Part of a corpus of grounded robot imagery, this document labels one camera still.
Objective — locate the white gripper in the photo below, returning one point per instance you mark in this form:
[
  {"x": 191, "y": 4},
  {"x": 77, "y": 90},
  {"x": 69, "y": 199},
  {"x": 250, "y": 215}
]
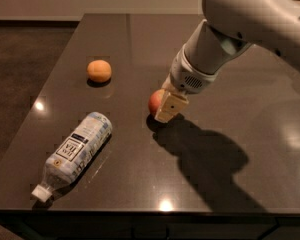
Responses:
[{"x": 186, "y": 76}]

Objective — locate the orange fruit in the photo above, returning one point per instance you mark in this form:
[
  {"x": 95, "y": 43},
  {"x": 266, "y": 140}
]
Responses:
[{"x": 99, "y": 71}]

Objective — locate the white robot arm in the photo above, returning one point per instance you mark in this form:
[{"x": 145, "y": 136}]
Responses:
[{"x": 228, "y": 29}]

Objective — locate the blue label plastic bottle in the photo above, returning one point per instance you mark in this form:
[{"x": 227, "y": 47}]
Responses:
[{"x": 65, "y": 165}]

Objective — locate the red apple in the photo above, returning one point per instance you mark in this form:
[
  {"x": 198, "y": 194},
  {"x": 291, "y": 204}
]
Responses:
[{"x": 155, "y": 101}]

